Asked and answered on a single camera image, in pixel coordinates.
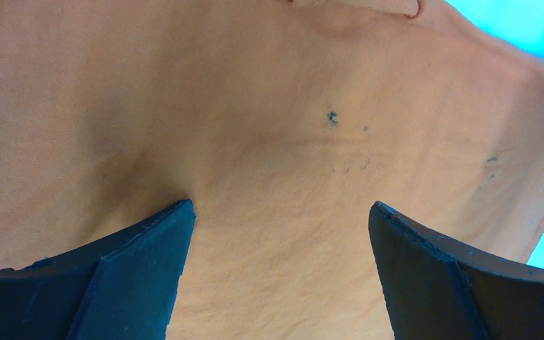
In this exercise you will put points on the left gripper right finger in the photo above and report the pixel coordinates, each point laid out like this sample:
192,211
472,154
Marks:
436,287

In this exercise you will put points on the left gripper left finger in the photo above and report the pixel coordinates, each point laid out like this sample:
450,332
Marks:
122,286

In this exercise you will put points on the orange t shirt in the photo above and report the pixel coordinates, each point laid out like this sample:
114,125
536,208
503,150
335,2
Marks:
283,122

